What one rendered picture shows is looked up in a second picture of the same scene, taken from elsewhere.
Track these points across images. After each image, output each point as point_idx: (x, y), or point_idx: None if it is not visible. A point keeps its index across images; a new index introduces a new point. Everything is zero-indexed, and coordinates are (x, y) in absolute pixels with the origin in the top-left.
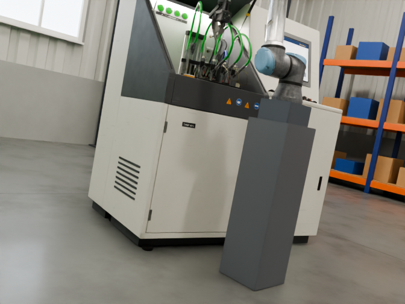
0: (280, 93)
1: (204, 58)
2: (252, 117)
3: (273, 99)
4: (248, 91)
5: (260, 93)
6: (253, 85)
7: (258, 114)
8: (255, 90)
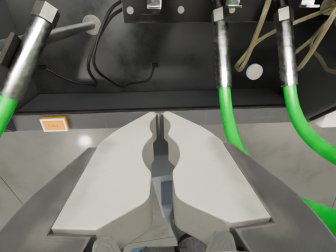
0: (172, 231)
1: (148, 4)
2: (152, 181)
3: (170, 217)
4: (239, 123)
5: (302, 108)
6: (333, 77)
7: (161, 186)
8: (314, 89)
